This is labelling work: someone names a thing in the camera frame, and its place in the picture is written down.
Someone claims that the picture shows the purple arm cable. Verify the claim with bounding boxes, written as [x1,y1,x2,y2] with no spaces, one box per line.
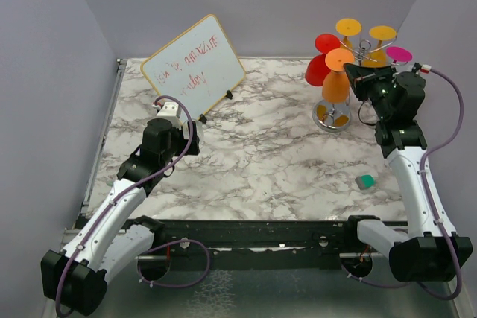
[409,66,466,301]
[54,95,195,318]

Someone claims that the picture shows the green grey eraser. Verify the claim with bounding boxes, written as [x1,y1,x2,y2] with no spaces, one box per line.
[355,174,375,190]

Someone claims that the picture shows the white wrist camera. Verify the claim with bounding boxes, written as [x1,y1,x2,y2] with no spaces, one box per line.
[152,101,182,123]
[394,62,432,77]

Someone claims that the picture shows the chrome wine glass rack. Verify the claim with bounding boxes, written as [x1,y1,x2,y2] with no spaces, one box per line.
[312,38,404,133]

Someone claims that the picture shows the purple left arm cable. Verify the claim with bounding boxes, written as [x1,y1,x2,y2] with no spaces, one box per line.
[54,95,195,318]

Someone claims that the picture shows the yellow wine glass rear right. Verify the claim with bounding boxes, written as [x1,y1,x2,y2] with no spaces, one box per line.
[362,25,397,68]

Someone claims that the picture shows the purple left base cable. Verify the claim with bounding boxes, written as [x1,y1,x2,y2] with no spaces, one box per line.
[136,237,212,289]

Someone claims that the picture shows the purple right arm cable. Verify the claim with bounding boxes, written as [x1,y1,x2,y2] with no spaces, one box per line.
[409,66,466,301]

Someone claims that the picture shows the black front mounting rail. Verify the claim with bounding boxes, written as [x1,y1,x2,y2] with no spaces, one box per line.
[122,217,385,271]

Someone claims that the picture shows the yellow framed whiteboard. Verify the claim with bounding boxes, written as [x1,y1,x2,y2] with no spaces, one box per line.
[140,14,246,119]

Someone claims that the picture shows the yellow wine glass rear left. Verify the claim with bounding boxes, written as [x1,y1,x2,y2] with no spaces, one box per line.
[335,18,361,50]

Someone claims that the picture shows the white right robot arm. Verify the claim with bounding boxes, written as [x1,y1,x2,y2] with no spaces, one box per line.
[342,63,473,282]

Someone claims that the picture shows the red plastic wine glass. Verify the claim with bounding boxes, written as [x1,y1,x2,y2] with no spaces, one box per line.
[305,33,341,87]

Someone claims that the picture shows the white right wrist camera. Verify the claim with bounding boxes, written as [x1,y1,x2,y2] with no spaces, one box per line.
[394,62,432,77]

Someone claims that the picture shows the orange plastic wine glass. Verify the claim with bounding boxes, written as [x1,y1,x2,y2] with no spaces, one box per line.
[322,48,355,104]

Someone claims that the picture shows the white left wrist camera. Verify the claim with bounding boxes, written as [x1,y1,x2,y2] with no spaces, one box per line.
[152,101,182,123]

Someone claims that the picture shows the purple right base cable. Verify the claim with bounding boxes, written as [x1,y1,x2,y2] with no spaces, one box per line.
[340,258,411,289]

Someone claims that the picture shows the magenta plastic wine glass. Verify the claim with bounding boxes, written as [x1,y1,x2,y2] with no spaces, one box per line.
[385,46,413,63]

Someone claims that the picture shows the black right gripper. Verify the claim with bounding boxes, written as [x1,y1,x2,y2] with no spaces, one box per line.
[344,63,398,119]

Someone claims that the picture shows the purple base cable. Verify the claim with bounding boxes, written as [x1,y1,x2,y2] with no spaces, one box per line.
[136,237,212,289]
[340,258,411,289]

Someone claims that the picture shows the yellow wine glass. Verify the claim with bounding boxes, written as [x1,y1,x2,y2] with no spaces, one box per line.
[362,25,397,68]
[335,18,361,50]

